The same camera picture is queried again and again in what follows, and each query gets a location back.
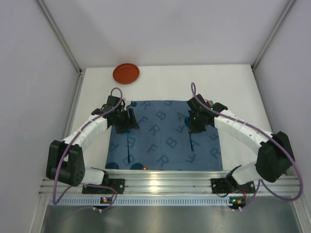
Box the blue metallic fork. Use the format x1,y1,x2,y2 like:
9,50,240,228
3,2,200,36
126,130,131,164

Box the blue metallic spoon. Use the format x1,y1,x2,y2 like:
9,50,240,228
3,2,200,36
184,116,194,152

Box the blue lettered placemat cloth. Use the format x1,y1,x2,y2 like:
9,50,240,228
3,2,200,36
105,100,223,171

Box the orange-red plate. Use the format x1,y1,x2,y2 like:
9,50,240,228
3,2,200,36
113,63,140,84

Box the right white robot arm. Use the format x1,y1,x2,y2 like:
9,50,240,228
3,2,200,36
187,94,294,188

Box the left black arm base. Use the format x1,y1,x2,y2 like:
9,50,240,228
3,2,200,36
82,179,125,194

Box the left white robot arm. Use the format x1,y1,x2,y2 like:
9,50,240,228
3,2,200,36
46,95,139,186

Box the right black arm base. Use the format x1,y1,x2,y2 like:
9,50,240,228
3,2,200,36
210,178,255,195

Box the left corner frame post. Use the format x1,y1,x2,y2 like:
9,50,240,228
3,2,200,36
34,0,85,75

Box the corner frame post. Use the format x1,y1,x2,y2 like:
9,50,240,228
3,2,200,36
34,0,85,75
251,0,298,71

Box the perforated cable duct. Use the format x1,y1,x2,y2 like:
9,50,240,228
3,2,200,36
58,195,245,207

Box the right corner frame post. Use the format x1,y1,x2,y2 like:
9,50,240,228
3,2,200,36
251,0,298,71

